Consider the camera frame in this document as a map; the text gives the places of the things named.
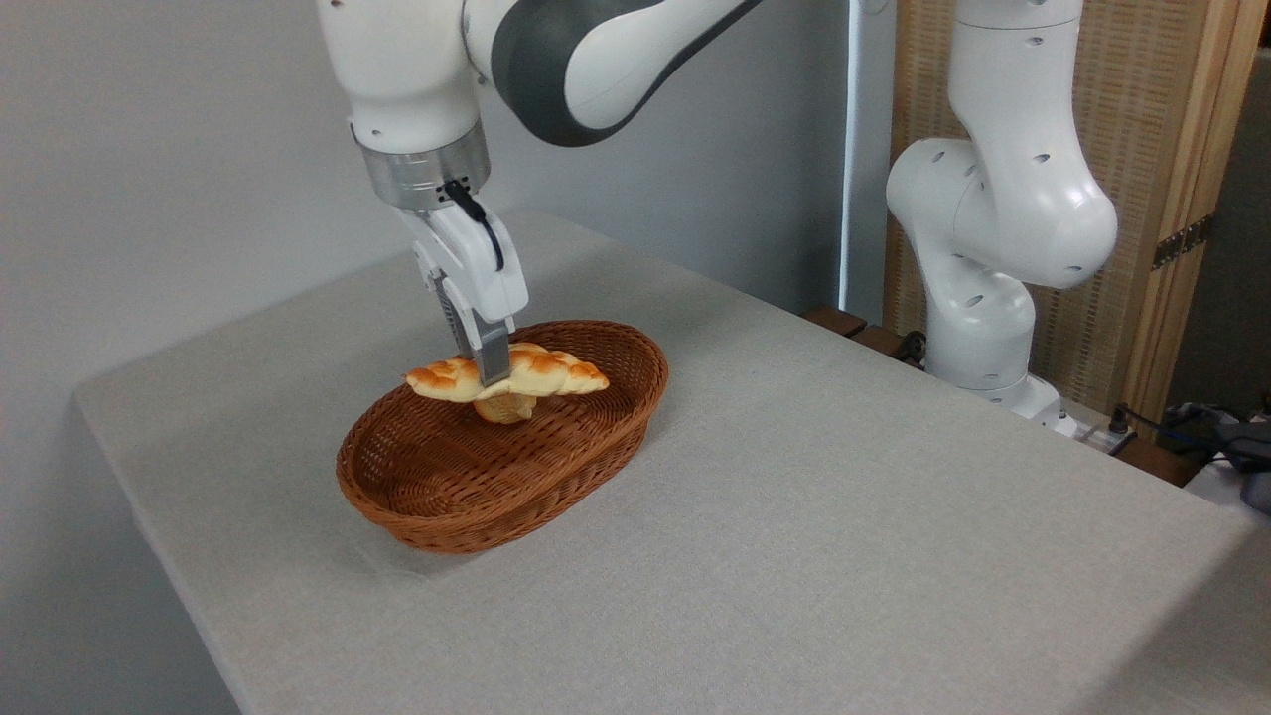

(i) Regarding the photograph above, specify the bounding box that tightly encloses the white power strip with plug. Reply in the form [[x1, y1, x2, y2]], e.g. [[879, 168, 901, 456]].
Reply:
[[1075, 403, 1141, 458]]

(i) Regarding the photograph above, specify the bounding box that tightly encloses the dark cable bundle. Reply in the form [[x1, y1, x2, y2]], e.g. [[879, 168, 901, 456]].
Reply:
[[1132, 395, 1271, 517]]

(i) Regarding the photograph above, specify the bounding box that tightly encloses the small round bread roll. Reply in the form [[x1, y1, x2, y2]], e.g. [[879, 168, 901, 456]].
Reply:
[[473, 394, 538, 425]]

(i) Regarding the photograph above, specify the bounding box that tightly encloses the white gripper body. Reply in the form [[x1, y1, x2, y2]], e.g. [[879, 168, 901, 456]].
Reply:
[[397, 204, 529, 324]]

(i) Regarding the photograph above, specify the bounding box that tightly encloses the metal screen hinge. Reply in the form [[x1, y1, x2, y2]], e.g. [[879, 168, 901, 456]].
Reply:
[[1152, 214, 1214, 271]]

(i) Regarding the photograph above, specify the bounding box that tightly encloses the brown oval wicker basket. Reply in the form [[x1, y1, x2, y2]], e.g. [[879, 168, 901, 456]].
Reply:
[[336, 320, 669, 554]]

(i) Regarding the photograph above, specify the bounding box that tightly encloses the long braided bread loaf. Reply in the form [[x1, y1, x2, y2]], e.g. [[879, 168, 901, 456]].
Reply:
[[404, 343, 611, 404]]

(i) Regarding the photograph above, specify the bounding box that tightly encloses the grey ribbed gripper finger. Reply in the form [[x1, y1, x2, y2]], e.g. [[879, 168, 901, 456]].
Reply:
[[412, 241, 478, 360], [467, 310, 515, 389]]

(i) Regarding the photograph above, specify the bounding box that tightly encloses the wooden woven folding screen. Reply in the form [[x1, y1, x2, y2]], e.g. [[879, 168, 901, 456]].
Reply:
[[884, 0, 1271, 428]]

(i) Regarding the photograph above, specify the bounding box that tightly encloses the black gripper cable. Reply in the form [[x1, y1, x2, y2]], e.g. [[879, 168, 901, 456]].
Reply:
[[442, 179, 505, 272]]

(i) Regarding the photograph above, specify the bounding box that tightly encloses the grey tablecloth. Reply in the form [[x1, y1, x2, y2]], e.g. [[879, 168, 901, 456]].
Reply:
[[72, 209, 1271, 715]]

